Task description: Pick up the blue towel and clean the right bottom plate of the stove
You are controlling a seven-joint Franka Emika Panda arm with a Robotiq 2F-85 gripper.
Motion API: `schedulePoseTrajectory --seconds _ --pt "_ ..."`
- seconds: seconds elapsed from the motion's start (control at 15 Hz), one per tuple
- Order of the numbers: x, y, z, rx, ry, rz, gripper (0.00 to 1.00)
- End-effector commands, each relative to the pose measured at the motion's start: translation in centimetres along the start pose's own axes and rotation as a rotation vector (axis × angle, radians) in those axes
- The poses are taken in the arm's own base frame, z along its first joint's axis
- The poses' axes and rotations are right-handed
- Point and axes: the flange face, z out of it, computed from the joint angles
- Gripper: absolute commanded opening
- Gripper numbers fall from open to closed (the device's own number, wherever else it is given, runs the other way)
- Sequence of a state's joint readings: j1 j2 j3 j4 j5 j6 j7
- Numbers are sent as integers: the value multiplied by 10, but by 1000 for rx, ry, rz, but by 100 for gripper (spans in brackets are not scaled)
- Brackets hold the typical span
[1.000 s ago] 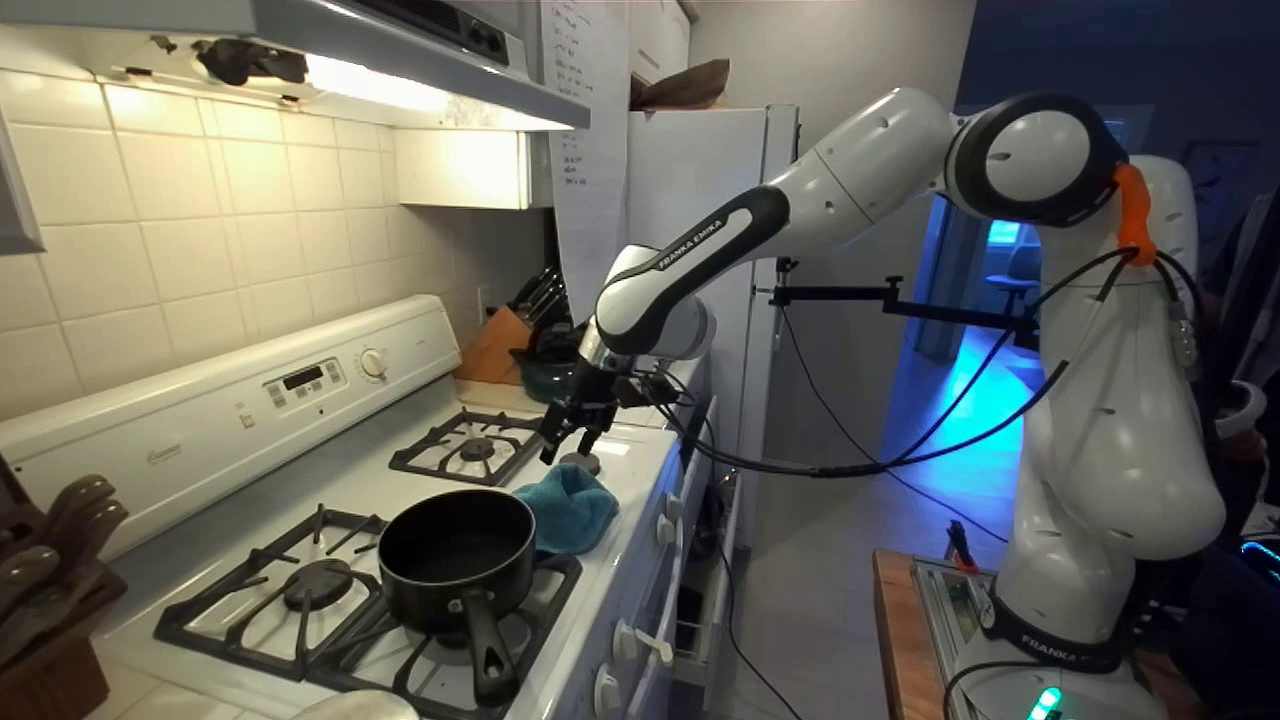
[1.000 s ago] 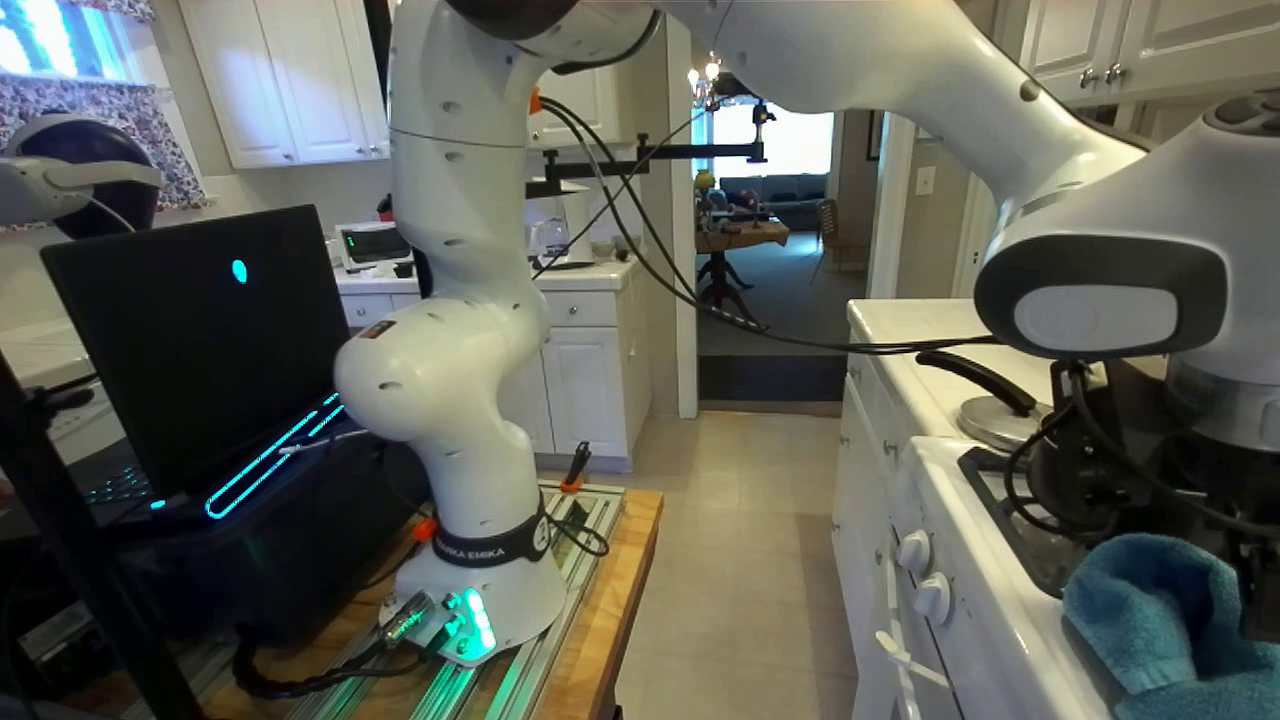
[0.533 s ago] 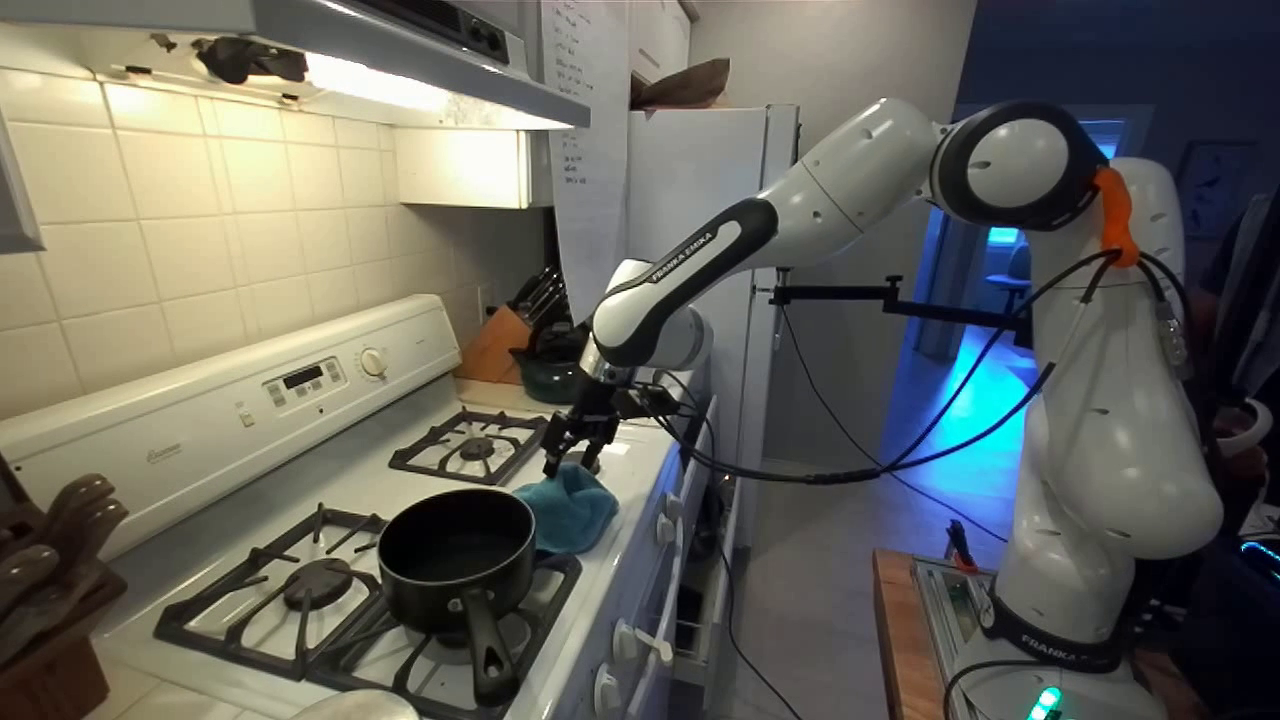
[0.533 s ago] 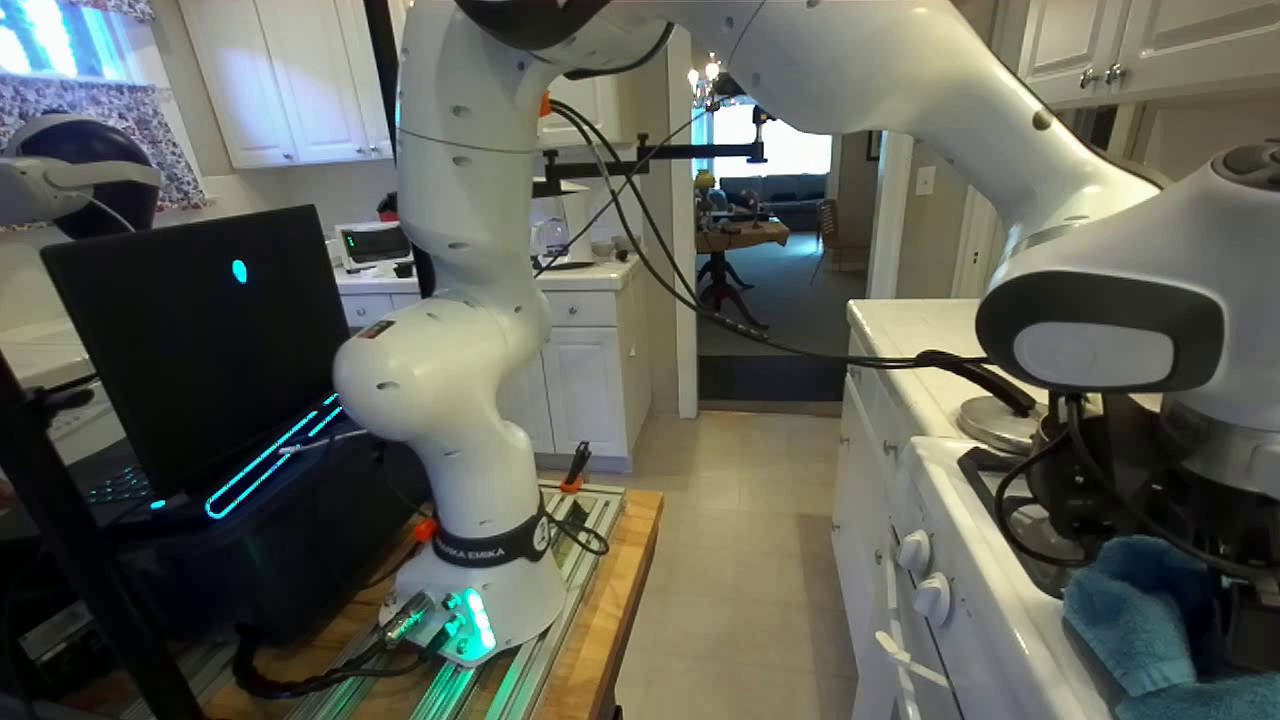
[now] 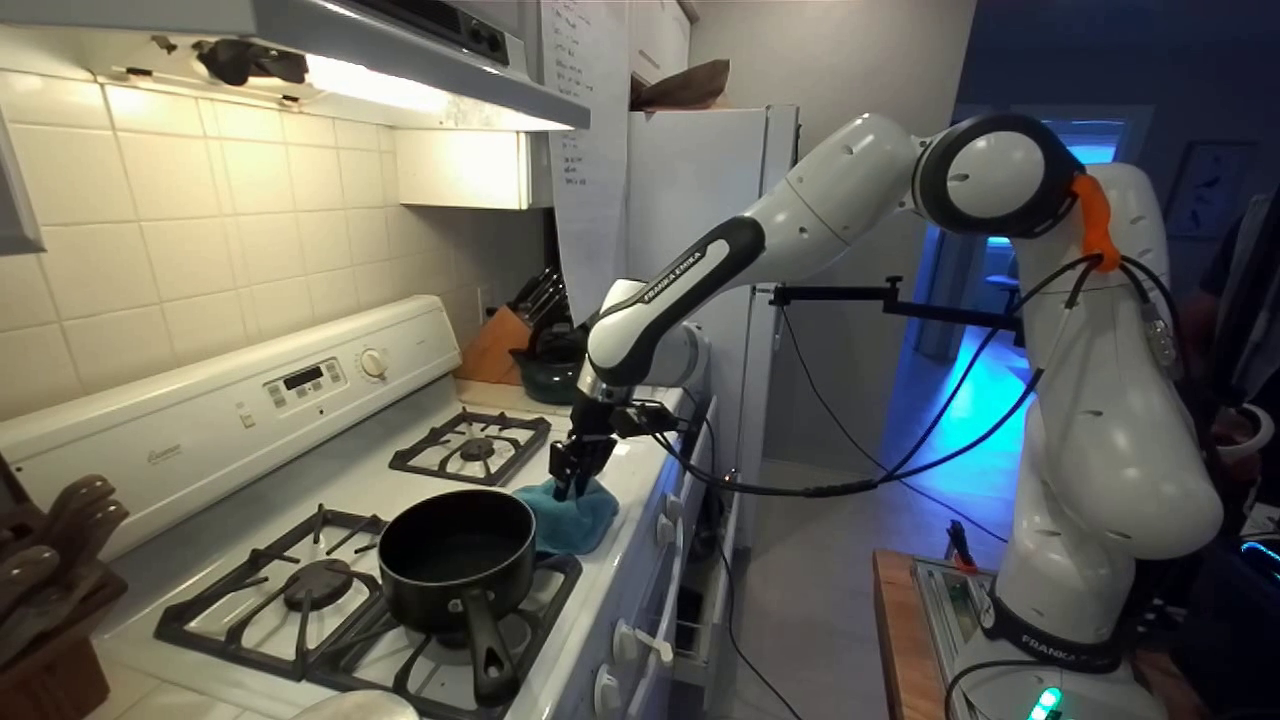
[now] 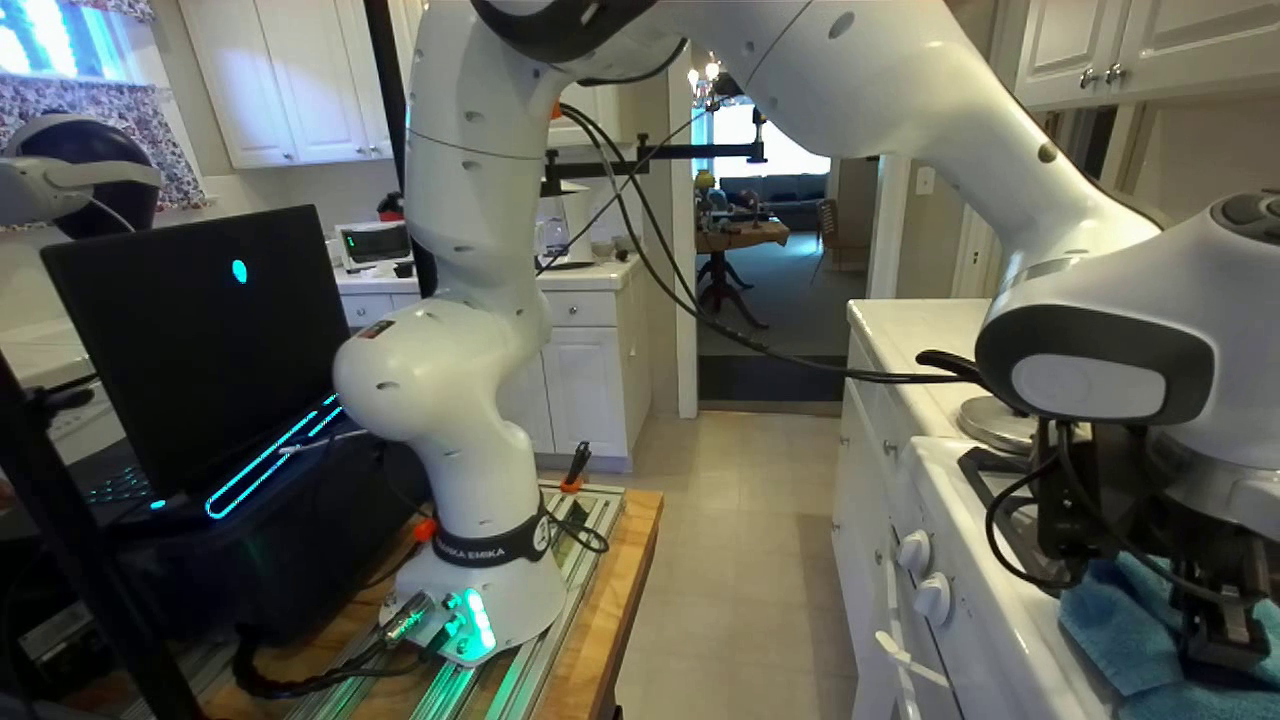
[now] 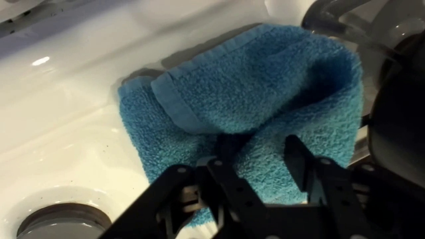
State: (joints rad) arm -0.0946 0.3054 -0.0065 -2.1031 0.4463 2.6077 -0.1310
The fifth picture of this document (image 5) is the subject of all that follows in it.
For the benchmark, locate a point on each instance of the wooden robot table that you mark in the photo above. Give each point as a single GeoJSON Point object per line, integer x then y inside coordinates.
{"type": "Point", "coordinates": [900, 640]}

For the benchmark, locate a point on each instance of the dark fixture under hood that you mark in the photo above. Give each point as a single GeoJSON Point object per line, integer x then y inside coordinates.
{"type": "Point", "coordinates": [246, 58]}

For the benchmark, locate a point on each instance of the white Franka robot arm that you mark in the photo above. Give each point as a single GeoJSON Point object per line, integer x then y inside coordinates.
{"type": "Point", "coordinates": [1120, 454]}

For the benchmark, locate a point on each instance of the dark teal pot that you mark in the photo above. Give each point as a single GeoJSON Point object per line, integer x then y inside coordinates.
{"type": "Point", "coordinates": [540, 368]}

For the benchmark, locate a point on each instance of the dark brown knife block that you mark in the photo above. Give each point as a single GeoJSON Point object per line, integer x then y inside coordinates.
{"type": "Point", "coordinates": [45, 601]}

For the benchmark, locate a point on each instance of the white gas stove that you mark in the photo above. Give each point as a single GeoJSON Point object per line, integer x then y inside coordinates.
{"type": "Point", "coordinates": [202, 425]}

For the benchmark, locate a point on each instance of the brown basket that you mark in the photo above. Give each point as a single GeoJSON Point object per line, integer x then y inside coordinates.
{"type": "Point", "coordinates": [682, 87]}

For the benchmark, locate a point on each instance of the black burner cap under grate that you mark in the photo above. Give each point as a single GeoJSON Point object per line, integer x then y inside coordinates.
{"type": "Point", "coordinates": [316, 581]}
{"type": "Point", "coordinates": [476, 450]}

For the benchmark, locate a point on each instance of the white stove knob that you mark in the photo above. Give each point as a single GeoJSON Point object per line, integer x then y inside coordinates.
{"type": "Point", "coordinates": [605, 688]}
{"type": "Point", "coordinates": [666, 516]}
{"type": "Point", "coordinates": [637, 640]}

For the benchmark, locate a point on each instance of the steel range hood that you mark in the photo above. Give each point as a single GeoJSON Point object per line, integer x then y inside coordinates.
{"type": "Point", "coordinates": [400, 54]}

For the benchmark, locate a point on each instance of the blue lit window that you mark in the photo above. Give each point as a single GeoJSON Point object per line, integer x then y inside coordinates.
{"type": "Point", "coordinates": [1087, 143]}

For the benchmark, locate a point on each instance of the white refrigerator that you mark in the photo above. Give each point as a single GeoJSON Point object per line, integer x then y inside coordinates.
{"type": "Point", "coordinates": [692, 187]}

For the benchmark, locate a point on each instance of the small black stove grate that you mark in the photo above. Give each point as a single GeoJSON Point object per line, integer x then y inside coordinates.
{"type": "Point", "coordinates": [471, 425]}

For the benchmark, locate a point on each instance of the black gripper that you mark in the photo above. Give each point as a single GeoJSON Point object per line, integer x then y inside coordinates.
{"type": "Point", "coordinates": [585, 442]}

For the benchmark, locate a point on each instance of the large black stove grate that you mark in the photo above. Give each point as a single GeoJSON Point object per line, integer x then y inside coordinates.
{"type": "Point", "coordinates": [264, 604]}

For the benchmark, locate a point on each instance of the aluminium base plate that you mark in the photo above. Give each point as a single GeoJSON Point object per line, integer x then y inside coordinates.
{"type": "Point", "coordinates": [953, 615]}

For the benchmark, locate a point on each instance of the wooden knife block with knives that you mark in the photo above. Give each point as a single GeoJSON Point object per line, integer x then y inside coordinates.
{"type": "Point", "coordinates": [492, 351]}

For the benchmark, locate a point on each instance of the blue terry towel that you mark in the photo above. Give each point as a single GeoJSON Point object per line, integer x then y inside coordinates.
{"type": "Point", "coordinates": [573, 521]}

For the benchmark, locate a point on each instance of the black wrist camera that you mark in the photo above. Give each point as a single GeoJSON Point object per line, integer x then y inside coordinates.
{"type": "Point", "coordinates": [649, 420]}

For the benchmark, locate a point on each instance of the white cabinet above refrigerator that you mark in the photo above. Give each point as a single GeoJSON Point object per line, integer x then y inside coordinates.
{"type": "Point", "coordinates": [652, 33]}

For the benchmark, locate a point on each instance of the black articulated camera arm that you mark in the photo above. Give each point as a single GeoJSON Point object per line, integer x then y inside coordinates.
{"type": "Point", "coordinates": [935, 310]}

